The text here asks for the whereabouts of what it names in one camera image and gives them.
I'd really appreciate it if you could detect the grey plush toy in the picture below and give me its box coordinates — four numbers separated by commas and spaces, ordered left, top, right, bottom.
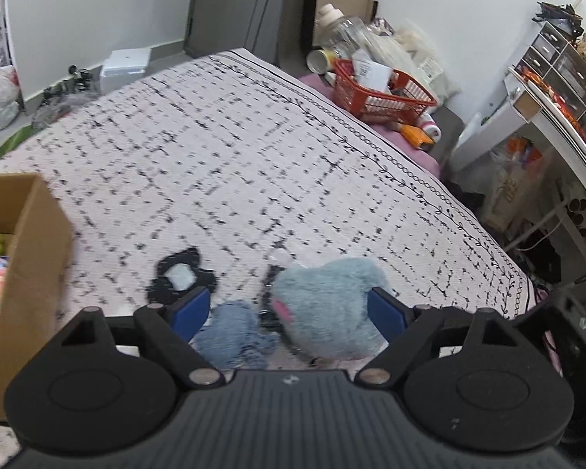
272, 257, 397, 361

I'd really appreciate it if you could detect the green cloth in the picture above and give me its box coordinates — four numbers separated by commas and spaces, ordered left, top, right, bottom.
0, 124, 34, 165

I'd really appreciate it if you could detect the blue denim plush toy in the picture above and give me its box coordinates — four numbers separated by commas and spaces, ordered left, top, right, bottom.
194, 300, 275, 371

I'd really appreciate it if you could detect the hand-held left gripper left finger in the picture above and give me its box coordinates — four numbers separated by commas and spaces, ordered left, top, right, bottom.
60, 286, 226, 390

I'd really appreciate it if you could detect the white plastic bag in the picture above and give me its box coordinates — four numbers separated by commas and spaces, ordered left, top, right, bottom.
0, 63, 21, 106

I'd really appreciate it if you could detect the cardboard box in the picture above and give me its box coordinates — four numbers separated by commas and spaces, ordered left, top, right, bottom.
0, 173, 75, 422

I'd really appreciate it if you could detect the white desk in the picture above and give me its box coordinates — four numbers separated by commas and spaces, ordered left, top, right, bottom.
448, 65, 586, 275

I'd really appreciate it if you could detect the grey cabinet door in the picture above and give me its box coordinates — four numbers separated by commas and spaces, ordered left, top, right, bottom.
184, 0, 318, 61

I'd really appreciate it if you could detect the pink bed sheet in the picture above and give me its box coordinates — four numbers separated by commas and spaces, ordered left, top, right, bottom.
297, 72, 443, 177

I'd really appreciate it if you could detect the black and white printed blanket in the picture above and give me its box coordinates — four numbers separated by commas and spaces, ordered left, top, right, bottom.
0, 48, 539, 388

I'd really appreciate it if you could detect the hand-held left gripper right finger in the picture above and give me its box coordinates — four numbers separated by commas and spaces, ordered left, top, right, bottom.
355, 286, 519, 386

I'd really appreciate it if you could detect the beige paper bag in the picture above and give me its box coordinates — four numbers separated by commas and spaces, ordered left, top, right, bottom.
482, 155, 534, 234

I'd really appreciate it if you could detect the grey plastic bag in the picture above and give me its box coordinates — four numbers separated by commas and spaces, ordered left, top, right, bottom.
29, 92, 100, 131

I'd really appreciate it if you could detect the yellow and white can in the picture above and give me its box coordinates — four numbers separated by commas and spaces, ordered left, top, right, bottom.
306, 49, 336, 75

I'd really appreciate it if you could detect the grey drawer organizer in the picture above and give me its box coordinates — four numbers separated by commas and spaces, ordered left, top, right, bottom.
516, 21, 586, 108

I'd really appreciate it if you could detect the pile of white bags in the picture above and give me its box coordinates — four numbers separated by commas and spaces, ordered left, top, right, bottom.
368, 16, 462, 104

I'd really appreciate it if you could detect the black and white plush toy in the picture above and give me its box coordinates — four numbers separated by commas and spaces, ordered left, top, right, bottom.
145, 248, 219, 305

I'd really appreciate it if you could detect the white flat box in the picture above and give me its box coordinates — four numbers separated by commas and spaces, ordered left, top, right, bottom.
100, 48, 152, 91

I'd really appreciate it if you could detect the white bottle with pink cap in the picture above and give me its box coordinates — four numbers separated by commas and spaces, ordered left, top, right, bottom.
419, 111, 443, 141

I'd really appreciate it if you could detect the red plastic basket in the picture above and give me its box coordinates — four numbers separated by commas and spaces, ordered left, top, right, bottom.
332, 59, 438, 124

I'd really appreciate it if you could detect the black gadget pile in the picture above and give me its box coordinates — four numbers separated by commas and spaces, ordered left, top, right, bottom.
41, 63, 102, 104

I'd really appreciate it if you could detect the clear plastic bottle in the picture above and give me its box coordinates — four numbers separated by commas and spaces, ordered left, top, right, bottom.
314, 3, 373, 61

